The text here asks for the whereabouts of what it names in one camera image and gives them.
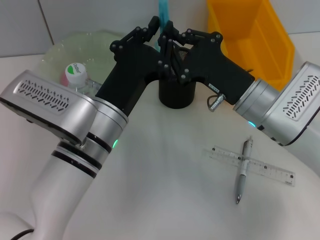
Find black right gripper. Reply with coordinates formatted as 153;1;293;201
163;20;256;106

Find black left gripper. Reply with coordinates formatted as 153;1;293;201
94;15;176;119

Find blue scissors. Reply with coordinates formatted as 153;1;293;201
155;0;173;52

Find clear bottle with green label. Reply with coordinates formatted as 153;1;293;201
64;62;104;98

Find pink peach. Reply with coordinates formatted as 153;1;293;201
59;72;70;88

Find transparent plastic ruler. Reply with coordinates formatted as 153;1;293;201
201;145;296;187

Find black mesh pen holder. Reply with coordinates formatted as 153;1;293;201
158;44;198;110

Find green glass fruit plate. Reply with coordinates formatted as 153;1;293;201
40;29;126;85

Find grey ballpoint pen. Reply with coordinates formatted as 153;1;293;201
235;136;255;205

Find yellow plastic bin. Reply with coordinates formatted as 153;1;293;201
206;0;296;92

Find dark right arm cable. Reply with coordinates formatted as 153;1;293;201
206;92;228;113

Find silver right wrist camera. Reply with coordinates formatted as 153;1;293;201
259;61;320;147

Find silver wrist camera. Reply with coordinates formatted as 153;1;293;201
0;69;99;146
259;61;320;147

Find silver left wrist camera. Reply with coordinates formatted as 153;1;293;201
0;69;99;146

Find thick black cable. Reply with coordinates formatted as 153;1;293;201
9;228;35;240

